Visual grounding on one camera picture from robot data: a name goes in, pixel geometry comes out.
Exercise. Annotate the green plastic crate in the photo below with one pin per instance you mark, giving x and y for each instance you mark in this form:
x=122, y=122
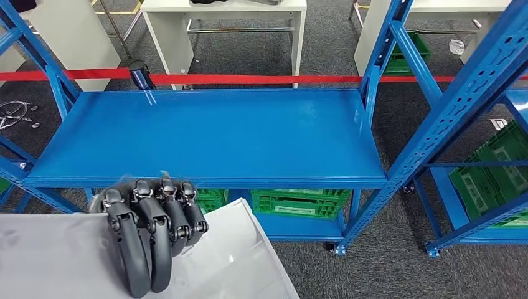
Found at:
x=210, y=200
x=4, y=185
x=491, y=181
x=412, y=49
x=297, y=204

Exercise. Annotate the white plastic car body part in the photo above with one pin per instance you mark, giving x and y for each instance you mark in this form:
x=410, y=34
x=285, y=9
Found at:
x=53, y=256

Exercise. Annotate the dark rounded object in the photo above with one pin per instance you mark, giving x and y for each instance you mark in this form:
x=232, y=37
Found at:
x=22, y=5

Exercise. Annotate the grey cast metal part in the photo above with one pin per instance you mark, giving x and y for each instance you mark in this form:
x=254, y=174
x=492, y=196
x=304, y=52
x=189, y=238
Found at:
x=268, y=1

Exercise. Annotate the chrome tube frame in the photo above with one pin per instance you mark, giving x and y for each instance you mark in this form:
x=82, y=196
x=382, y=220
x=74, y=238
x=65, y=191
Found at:
x=117, y=33

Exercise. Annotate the black bag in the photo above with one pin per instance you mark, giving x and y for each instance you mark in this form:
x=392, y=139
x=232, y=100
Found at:
x=206, y=1

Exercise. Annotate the white panel table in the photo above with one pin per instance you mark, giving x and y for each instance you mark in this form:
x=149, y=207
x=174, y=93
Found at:
x=74, y=41
x=173, y=33
x=367, y=45

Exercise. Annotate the silver floor socket plate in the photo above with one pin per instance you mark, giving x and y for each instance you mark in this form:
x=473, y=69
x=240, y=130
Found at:
x=498, y=124

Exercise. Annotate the red barrier belt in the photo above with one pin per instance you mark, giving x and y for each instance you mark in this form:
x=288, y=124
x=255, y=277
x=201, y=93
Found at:
x=82, y=74
x=268, y=79

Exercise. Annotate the black barrier stanchion post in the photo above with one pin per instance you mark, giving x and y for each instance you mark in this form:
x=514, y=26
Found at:
x=140, y=76

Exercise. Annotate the crumpled clear plastic bag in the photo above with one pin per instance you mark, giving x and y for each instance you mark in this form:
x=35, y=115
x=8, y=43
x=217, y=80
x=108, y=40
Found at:
x=457, y=47

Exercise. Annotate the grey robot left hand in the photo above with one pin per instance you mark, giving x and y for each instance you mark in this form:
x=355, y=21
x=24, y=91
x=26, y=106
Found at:
x=140, y=231

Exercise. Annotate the blue metal shelf rack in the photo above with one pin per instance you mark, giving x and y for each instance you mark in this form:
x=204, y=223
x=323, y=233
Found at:
x=443, y=198
x=206, y=136

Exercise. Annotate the chrome car emblem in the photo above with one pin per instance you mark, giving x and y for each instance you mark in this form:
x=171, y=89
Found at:
x=14, y=111

